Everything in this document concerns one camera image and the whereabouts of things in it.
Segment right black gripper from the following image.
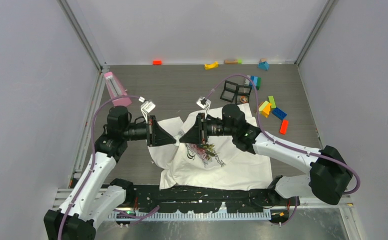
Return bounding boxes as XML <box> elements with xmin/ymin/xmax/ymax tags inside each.
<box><xmin>181</xmin><ymin>112</ymin><xmax>236</xmax><ymax>144</ymax></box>

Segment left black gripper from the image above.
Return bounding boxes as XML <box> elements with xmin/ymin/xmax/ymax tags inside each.
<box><xmin>122</xmin><ymin>115</ymin><xmax>176</xmax><ymax>148</ymax></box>

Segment white floral t-shirt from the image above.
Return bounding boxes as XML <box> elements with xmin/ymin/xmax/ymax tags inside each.
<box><xmin>147</xmin><ymin>102</ymin><xmax>273</xmax><ymax>192</ymax></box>

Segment round orange blue brooch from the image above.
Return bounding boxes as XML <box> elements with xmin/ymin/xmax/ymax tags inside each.
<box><xmin>239</xmin><ymin>96</ymin><xmax>249</xmax><ymax>104</ymax></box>

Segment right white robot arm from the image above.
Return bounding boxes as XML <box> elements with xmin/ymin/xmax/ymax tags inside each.
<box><xmin>179</xmin><ymin>104</ymin><xmax>354</xmax><ymax>205</ymax></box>

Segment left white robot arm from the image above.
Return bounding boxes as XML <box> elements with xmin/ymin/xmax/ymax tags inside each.
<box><xmin>44</xmin><ymin>106</ymin><xmax>176</xmax><ymax>240</ymax></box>

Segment black display case left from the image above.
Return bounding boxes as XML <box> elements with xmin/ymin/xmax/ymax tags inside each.
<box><xmin>220</xmin><ymin>80</ymin><xmax>238</xmax><ymax>103</ymax></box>

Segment black display case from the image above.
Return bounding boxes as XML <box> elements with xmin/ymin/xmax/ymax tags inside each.
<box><xmin>220</xmin><ymin>80</ymin><xmax>238</xmax><ymax>103</ymax></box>
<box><xmin>235</xmin><ymin>85</ymin><xmax>252</xmax><ymax>105</ymax></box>

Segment pink box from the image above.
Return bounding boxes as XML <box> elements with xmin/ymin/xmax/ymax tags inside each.
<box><xmin>104</xmin><ymin>71</ymin><xmax>132</xmax><ymax>107</ymax></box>

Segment black display case right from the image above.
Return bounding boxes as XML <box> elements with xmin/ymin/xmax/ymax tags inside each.
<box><xmin>235</xmin><ymin>85</ymin><xmax>252</xmax><ymax>105</ymax></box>

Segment small red block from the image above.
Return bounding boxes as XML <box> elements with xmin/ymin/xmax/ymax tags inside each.
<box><xmin>152</xmin><ymin>60</ymin><xmax>162</xmax><ymax>65</ymax></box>

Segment yellow arch block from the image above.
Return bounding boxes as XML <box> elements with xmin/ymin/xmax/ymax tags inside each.
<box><xmin>204</xmin><ymin>61</ymin><xmax>219</xmax><ymax>70</ymax></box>

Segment yellow orange block cluster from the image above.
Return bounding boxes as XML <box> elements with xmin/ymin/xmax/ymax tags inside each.
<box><xmin>258</xmin><ymin>100</ymin><xmax>271</xmax><ymax>118</ymax></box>

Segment stacked blue green blocks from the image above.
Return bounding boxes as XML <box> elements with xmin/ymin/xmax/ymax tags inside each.
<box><xmin>244</xmin><ymin>75</ymin><xmax>261</xmax><ymax>90</ymax></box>

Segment lime green flat block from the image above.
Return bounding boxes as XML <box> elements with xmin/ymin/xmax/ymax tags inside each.
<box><xmin>268</xmin><ymin>95</ymin><xmax>276</xmax><ymax>109</ymax></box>

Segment tan and green block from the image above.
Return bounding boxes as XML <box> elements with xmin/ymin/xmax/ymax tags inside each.
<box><xmin>224</xmin><ymin>58</ymin><xmax>242</xmax><ymax>65</ymax></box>

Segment blue studded brick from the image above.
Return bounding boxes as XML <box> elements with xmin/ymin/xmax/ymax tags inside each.
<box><xmin>272</xmin><ymin>107</ymin><xmax>287</xmax><ymax>120</ymax></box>

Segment red orange flat block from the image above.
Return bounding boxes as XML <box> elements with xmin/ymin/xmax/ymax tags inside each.
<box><xmin>279</xmin><ymin>119</ymin><xmax>289</xmax><ymax>135</ymax></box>

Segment light blue roof block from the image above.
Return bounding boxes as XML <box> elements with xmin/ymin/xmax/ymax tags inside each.
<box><xmin>257</xmin><ymin>58</ymin><xmax>270</xmax><ymax>71</ymax></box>

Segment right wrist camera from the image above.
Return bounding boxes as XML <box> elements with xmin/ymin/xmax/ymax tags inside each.
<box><xmin>196</xmin><ymin>96</ymin><xmax>211</xmax><ymax>117</ymax></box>

